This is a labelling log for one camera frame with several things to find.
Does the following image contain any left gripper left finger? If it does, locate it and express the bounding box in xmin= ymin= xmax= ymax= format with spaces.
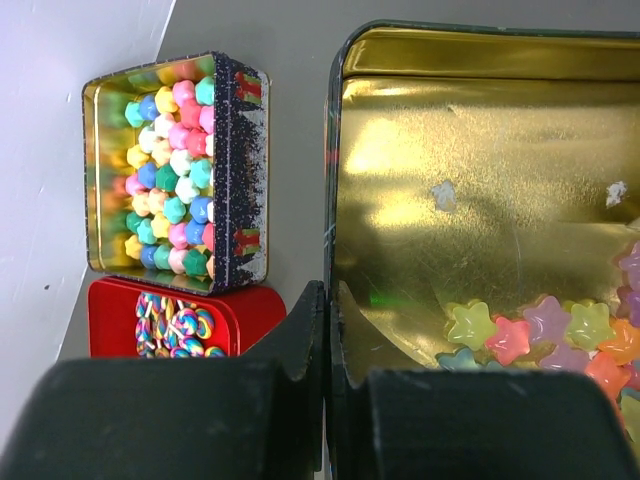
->
xmin=1 ymin=281 xmax=324 ymax=479

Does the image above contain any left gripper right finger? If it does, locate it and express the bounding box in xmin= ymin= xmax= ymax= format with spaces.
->
xmin=327 ymin=284 xmax=639 ymax=479

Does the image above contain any golden tin with star candies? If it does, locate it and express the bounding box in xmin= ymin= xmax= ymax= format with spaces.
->
xmin=325 ymin=20 xmax=639 ymax=463

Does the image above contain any tin with colourful cube candies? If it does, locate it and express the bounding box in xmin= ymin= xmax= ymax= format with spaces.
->
xmin=82 ymin=51 xmax=271 ymax=295

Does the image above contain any red tin with lollipops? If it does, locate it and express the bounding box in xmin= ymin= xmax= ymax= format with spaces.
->
xmin=88 ymin=277 xmax=286 ymax=358

